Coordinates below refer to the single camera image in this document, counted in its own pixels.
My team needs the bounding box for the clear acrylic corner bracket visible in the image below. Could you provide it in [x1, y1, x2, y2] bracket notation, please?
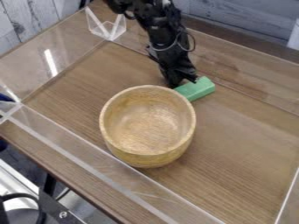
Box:
[85, 7, 127, 41]

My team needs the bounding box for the black cable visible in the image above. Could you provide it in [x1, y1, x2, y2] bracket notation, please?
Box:
[0, 192, 48, 224]

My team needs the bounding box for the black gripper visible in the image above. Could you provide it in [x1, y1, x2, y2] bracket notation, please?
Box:
[147, 42, 199, 88]

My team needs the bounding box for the black metal table leg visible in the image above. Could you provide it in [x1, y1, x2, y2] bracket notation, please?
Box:
[43, 174, 57, 196]

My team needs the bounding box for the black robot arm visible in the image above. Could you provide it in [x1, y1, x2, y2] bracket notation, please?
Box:
[103, 0, 198, 88]

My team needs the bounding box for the green rectangular block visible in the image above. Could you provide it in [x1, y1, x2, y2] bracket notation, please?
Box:
[174, 76, 216, 102]

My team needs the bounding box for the brown wooden bowl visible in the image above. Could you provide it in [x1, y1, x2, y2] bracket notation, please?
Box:
[99, 85, 196, 168]

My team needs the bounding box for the black metal bracket with bolt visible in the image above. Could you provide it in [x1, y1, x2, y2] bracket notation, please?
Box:
[37, 192, 87, 224]

